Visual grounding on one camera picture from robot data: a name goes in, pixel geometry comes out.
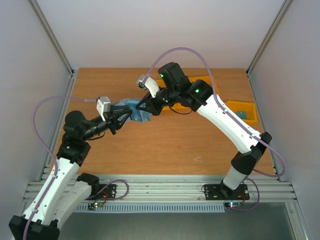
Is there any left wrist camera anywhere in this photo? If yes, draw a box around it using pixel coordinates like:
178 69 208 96
96 96 111 122

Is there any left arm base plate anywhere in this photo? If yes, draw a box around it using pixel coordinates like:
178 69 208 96
86 183 117 201

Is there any right yellow bin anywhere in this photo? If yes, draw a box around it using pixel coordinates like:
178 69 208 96
225 100 258 126

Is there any small circuit board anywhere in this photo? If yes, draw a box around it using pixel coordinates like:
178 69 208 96
224 201 242 209
87 202 104 211

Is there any grey slotted cable duct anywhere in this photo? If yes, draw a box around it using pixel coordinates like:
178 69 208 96
74 202 225 214

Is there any frame post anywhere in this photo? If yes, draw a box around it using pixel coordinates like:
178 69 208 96
28 0 74 76
246 0 294 77

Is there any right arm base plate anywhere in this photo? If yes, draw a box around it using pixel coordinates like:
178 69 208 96
201 184 250 201

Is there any left frame post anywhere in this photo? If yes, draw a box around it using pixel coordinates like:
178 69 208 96
28 0 74 76

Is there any right small circuit board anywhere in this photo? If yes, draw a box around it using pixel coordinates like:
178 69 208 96
224 201 242 209

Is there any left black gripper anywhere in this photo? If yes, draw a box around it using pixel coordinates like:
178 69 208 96
81 105 133 141

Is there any yellow bin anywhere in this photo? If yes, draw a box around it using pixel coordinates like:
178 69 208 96
189 75 220 95
225 100 258 126
156 79 186 115

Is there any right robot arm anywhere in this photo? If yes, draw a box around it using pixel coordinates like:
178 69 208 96
136 62 272 199

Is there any card in right bin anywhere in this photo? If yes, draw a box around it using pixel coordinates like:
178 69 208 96
236 111 248 120

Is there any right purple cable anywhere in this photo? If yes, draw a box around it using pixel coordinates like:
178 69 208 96
146 47 286 178

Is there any left small circuit board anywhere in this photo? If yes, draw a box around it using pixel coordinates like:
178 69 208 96
87 202 104 211

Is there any middle yellow bin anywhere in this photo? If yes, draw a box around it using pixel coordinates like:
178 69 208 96
189 75 220 95

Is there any right frame post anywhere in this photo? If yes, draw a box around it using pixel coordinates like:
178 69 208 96
246 0 294 77

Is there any left yellow bin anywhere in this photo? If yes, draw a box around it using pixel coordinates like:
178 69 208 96
156 79 186 115

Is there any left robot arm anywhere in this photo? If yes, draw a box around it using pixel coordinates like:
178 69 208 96
8 105 133 240

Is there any teal card holder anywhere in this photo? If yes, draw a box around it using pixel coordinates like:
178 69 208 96
112 98 151 123

